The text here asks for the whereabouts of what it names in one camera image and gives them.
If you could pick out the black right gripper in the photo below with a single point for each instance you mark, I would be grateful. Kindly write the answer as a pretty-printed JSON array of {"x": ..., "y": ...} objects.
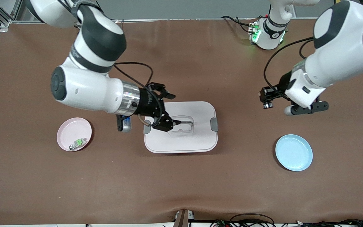
[{"x": 147, "y": 103}]

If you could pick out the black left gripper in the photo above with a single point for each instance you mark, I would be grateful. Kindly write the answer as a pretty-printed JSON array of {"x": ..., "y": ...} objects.
[{"x": 283, "y": 84}]

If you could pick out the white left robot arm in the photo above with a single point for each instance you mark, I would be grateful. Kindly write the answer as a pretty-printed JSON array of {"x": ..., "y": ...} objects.
[{"x": 342, "y": 56}]

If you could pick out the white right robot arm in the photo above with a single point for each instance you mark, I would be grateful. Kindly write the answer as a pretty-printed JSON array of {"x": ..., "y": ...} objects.
[{"x": 83, "y": 91}]

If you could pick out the grey box latch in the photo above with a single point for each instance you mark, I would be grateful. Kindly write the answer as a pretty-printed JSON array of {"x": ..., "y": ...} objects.
[
  {"x": 214, "y": 124},
  {"x": 146, "y": 130}
]

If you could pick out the white lidded storage box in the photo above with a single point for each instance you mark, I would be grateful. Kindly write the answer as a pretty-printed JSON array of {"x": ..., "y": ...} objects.
[{"x": 181, "y": 142}]

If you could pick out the light blue round plate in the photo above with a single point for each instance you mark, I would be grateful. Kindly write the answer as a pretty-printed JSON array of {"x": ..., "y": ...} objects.
[{"x": 293, "y": 153}]

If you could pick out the pink round plate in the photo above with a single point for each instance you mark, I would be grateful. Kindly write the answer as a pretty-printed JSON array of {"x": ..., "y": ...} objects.
[{"x": 74, "y": 132}]

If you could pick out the silver table edge rail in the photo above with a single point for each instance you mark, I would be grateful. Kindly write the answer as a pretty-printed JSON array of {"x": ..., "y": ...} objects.
[{"x": 169, "y": 20}]

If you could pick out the brown camera mount post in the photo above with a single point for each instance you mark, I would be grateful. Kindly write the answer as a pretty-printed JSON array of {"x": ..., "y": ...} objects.
[{"x": 181, "y": 219}]

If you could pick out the aluminium frame profile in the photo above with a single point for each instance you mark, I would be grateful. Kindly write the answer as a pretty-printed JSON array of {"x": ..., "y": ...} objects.
[{"x": 3, "y": 22}]

